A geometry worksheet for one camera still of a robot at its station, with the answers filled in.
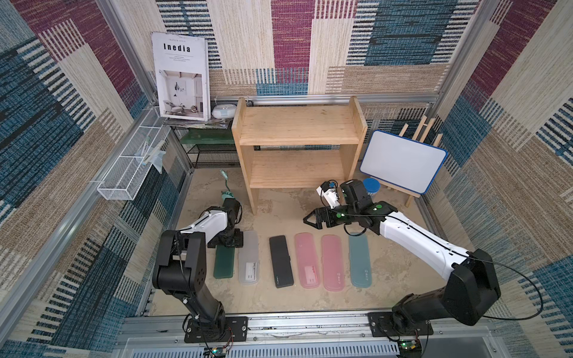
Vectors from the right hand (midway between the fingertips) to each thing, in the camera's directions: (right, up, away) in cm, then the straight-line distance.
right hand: (311, 216), depth 79 cm
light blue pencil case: (+19, -18, +8) cm, 28 cm away
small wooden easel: (+39, +32, +13) cm, 52 cm away
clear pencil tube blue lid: (+24, +11, +7) cm, 27 cm away
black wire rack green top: (-49, +30, +36) cm, 68 cm away
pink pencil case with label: (-1, -19, +8) cm, 21 cm away
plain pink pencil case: (+9, -23, +4) cm, 25 cm away
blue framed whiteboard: (+39, +20, +11) cm, 45 cm away
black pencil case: (-10, -22, +5) cm, 25 cm away
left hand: (-33, -13, +13) cm, 38 cm away
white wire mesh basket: (-74, +13, +11) cm, 75 cm away
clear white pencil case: (-24, -18, +11) cm, 32 cm away
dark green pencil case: (-33, -19, +9) cm, 39 cm away
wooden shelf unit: (-4, +31, +37) cm, 48 cm away
